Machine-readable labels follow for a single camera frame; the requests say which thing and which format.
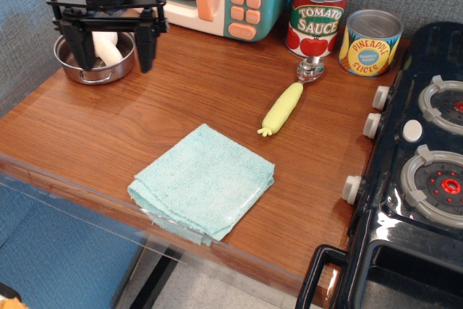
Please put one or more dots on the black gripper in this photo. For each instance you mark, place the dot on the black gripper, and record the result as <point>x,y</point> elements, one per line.
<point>80,42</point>

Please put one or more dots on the small metal pot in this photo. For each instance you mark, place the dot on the small metal pot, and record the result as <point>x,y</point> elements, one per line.
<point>100,73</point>

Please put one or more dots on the light blue cloth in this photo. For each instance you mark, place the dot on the light blue cloth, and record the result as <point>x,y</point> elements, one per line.
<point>202,187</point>

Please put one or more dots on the plush white mushroom toy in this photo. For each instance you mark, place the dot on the plush white mushroom toy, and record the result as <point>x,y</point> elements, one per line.
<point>105,47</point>

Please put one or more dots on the tomato sauce can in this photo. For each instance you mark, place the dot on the tomato sauce can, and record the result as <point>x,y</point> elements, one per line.
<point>314,26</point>

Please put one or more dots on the pineapple slices can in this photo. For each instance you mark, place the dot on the pineapple slices can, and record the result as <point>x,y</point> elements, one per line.
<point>370,41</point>

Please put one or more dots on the orange object at corner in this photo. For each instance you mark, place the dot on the orange object at corner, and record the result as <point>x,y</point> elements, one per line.
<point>10,299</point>

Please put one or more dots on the black toy stove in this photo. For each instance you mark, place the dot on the black toy stove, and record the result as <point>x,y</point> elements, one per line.
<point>405,235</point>

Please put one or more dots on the spoon with yellow handle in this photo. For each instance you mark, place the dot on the spoon with yellow handle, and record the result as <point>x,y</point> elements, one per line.
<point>308,70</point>

